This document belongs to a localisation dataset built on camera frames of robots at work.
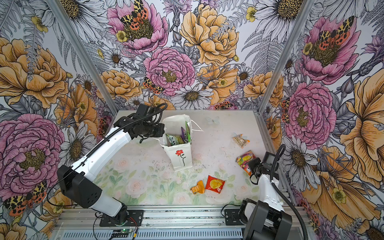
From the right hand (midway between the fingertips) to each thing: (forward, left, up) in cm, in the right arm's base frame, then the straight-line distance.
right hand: (249, 166), depth 87 cm
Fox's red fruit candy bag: (+5, +2, -1) cm, 5 cm away
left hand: (+10, +48, +17) cm, 52 cm away
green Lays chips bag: (+13, +34, +16) cm, 40 cm away
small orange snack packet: (-10, +29, -4) cm, 31 cm away
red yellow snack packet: (-9, +21, -3) cm, 23 cm away
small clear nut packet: (+20, 0, -3) cm, 20 cm away
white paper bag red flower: (+1, +38, +12) cm, 40 cm away
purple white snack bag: (+16, +37, +9) cm, 42 cm away
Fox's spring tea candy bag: (+9, +42, +15) cm, 45 cm away
